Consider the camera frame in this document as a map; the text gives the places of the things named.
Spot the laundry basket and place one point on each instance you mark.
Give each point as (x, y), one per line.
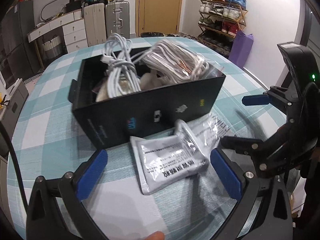
(53, 48)

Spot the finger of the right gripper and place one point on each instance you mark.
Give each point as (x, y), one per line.
(244, 146)
(256, 100)

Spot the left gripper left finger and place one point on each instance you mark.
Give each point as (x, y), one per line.
(44, 217)

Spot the purple bag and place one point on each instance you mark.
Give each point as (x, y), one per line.
(241, 48)

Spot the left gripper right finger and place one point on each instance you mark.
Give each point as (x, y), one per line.
(273, 219)

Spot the silver suitcase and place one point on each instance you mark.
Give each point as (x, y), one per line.
(117, 18)

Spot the grey refrigerator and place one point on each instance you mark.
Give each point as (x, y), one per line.
(18, 56)

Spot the wooden shoe rack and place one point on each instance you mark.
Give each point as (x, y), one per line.
(220, 21)

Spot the white drawer desk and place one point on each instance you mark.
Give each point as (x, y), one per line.
(70, 27)

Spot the wooden door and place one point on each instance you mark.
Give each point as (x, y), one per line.
(162, 16)

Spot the black cardboard box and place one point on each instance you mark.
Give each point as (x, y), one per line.
(113, 121)

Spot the grey side cabinet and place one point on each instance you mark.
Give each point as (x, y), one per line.
(13, 100)

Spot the beige suitcase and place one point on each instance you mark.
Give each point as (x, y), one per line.
(94, 17)

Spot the person left hand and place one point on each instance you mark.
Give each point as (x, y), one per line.
(158, 235)

